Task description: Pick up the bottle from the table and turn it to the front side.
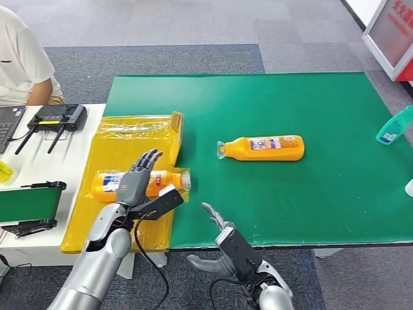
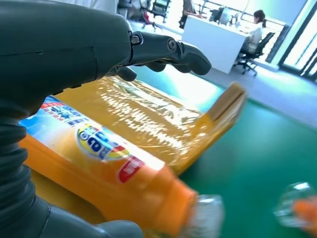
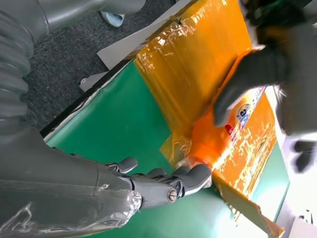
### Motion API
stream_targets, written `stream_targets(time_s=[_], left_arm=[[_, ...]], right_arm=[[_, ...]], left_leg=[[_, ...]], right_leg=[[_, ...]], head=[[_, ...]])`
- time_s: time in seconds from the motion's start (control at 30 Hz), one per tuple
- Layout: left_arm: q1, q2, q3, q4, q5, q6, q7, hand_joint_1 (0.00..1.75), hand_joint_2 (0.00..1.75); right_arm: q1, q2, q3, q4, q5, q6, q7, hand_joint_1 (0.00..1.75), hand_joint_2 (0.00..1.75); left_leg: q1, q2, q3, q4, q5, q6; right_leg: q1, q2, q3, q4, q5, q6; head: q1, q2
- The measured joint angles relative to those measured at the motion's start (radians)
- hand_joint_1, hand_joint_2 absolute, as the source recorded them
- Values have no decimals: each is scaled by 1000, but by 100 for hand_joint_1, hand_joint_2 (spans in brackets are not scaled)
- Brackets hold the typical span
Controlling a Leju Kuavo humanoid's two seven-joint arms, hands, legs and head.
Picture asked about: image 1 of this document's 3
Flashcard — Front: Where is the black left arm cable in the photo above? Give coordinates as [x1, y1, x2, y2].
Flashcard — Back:
[133, 210, 170, 310]

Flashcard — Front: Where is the black floor cable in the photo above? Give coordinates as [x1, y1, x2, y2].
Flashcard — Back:
[0, 255, 32, 280]

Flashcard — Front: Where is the small green conveyor belt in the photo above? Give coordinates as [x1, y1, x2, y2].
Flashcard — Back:
[0, 181, 68, 239]

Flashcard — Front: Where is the thin black laptop cable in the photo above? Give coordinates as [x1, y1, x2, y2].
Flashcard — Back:
[7, 130, 32, 143]

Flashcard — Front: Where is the white and red display stand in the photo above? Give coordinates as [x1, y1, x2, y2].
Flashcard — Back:
[361, 0, 413, 82]

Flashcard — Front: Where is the white table foot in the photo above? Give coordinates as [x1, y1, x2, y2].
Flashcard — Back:
[314, 249, 344, 259]
[118, 252, 167, 281]

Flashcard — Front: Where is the green table mat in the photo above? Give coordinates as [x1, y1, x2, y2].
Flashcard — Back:
[102, 72, 413, 252]

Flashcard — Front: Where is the dark laptop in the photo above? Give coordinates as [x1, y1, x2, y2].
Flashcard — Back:
[0, 106, 26, 155]

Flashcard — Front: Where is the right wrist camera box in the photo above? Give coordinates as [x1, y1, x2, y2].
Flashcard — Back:
[215, 227, 264, 284]

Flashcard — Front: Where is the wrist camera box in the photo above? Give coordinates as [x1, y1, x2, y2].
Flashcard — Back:
[132, 185, 185, 222]
[215, 227, 264, 284]

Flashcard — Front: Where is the yellow plastic sheet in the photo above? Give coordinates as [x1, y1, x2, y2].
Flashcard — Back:
[60, 112, 191, 254]

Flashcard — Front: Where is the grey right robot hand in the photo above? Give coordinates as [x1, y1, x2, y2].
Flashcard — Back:
[187, 202, 239, 278]

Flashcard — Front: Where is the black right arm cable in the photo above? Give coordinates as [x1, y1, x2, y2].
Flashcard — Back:
[209, 278, 259, 310]

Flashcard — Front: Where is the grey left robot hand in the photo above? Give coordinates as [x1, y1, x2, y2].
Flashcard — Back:
[115, 149, 164, 207]

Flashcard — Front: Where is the teal plastic bottle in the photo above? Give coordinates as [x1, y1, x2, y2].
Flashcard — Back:
[375, 105, 413, 147]

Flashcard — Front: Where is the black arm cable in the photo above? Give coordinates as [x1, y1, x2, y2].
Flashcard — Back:
[133, 210, 170, 310]
[209, 278, 259, 310]

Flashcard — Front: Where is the orange bottle with clear cap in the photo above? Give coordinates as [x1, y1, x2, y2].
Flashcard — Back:
[91, 169, 191, 203]
[217, 135, 305, 163]

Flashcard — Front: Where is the yellow label in clear bag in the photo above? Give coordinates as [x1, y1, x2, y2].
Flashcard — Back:
[0, 161, 14, 185]

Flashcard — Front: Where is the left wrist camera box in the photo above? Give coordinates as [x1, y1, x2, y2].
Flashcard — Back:
[132, 185, 185, 222]

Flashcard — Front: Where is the black remote controller with antennas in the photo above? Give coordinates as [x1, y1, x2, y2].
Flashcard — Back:
[14, 104, 87, 156]

